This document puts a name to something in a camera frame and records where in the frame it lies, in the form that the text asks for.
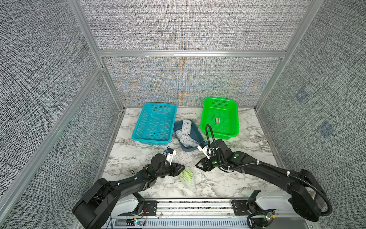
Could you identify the white foam nets pile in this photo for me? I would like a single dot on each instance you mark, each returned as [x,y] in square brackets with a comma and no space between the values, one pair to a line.
[187,134]

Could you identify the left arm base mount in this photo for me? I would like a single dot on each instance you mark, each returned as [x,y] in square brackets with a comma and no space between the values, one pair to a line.
[148,207]

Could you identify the teal plastic basket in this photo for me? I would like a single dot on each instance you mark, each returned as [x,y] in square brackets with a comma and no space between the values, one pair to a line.
[155,124]

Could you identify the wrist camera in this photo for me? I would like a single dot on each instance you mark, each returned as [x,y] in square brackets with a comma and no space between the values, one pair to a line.
[170,153]
[203,147]

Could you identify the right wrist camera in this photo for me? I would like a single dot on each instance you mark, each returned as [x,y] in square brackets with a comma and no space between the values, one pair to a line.
[203,147]

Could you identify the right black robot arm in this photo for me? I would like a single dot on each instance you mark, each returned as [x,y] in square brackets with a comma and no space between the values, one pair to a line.
[307,198]

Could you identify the white foam net sleeve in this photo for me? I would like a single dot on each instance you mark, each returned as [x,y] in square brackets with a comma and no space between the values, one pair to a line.
[189,185]

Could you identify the green plastic basket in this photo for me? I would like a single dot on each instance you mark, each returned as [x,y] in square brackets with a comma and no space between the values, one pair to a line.
[227,111]

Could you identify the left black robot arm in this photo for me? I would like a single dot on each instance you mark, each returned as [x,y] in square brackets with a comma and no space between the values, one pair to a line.
[95,207]

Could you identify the dark blue-grey tub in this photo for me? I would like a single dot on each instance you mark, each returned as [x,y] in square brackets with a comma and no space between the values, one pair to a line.
[196,143]

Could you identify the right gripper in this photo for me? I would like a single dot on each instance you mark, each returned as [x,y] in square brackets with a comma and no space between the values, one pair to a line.
[204,164]

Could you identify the green custard apple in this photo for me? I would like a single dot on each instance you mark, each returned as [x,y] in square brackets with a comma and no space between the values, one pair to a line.
[187,175]

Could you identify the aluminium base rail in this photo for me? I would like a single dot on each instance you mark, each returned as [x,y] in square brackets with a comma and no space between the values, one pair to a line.
[200,213]

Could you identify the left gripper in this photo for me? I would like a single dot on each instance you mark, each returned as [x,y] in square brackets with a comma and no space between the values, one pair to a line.
[174,169]

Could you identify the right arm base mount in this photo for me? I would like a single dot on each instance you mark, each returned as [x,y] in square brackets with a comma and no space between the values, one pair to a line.
[245,207]

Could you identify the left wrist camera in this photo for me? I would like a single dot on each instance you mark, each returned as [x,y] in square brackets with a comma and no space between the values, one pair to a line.
[170,153]

